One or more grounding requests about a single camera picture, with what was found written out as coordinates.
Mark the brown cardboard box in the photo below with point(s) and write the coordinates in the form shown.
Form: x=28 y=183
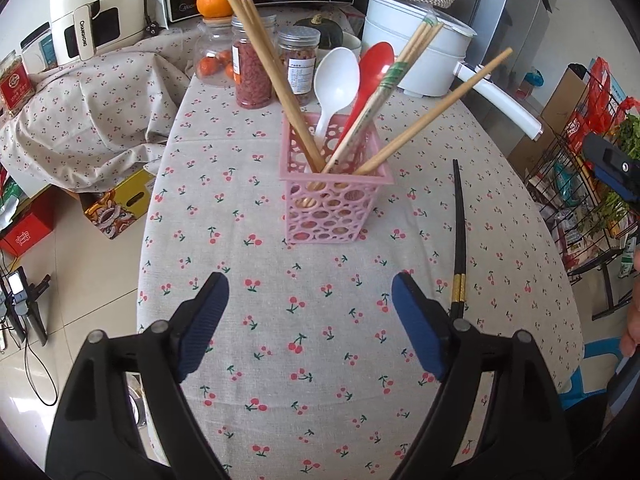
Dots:
x=560 y=105

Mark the green leafy vegetables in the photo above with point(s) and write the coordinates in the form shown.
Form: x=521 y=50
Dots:
x=615 y=205

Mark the cherry print tablecloth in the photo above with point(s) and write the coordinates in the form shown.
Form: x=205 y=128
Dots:
x=320 y=350

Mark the yellow printed cardboard box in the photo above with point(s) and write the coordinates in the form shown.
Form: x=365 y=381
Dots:
x=117 y=205

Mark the white electric cooking pot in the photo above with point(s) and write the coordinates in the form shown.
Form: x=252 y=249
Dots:
x=395 y=25

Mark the white air fryer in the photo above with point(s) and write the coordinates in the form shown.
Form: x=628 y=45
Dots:
x=100 y=0

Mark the black chopstick with gold band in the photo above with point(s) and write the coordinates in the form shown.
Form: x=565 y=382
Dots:
x=461 y=240
x=456 y=220

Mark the container with teal label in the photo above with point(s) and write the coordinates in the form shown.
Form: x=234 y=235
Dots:
x=42 y=50

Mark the red snack bag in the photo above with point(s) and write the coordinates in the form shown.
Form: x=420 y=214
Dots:
x=600 y=90

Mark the silver refrigerator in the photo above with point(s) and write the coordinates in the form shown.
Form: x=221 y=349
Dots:
x=505 y=20

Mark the dark green pumpkin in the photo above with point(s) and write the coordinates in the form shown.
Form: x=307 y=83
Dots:
x=320 y=30

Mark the glass jar with cork lid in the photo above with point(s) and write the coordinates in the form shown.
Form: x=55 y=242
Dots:
x=212 y=45

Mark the white printed chopstick green band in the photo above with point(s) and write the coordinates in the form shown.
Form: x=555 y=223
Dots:
x=395 y=82
x=385 y=87

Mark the person's right hand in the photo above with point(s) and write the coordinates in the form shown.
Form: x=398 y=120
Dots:
x=632 y=320

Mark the pink perforated plastic basket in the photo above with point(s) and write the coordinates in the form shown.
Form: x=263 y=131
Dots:
x=325 y=210

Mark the red plastic spoon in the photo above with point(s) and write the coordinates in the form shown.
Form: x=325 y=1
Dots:
x=375 y=70

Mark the small orange fruit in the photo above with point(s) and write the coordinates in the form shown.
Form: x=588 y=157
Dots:
x=228 y=67
x=207 y=66

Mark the red cardboard box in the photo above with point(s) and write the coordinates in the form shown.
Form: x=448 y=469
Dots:
x=27 y=227

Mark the red tin box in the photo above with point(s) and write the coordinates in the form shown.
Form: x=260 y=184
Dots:
x=15 y=85

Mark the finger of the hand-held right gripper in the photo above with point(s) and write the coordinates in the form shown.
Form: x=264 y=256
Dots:
x=610 y=152
x=617 y=185

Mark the black power plug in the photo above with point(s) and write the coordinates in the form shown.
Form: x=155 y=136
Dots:
x=153 y=28

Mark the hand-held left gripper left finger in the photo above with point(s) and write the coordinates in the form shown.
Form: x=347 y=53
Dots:
x=205 y=320

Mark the blue bottle cap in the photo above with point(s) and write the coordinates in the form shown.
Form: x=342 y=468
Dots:
x=534 y=79

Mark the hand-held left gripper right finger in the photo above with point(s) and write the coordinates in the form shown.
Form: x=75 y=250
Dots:
x=417 y=320

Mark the labelled jar of dried fruit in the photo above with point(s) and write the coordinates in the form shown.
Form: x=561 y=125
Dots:
x=300 y=70

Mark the white plastic spoon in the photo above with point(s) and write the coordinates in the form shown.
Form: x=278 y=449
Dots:
x=337 y=80

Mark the long thick wooden chopstick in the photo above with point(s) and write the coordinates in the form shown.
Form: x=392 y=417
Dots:
x=270 y=50
x=250 y=40
x=440 y=102

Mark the blue plastic stool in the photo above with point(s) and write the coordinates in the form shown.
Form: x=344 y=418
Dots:
x=590 y=360

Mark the jar of red goji berries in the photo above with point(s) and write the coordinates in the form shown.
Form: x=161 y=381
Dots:
x=250 y=75

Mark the black tripod stand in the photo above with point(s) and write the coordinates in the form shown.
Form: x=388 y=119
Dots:
x=27 y=305

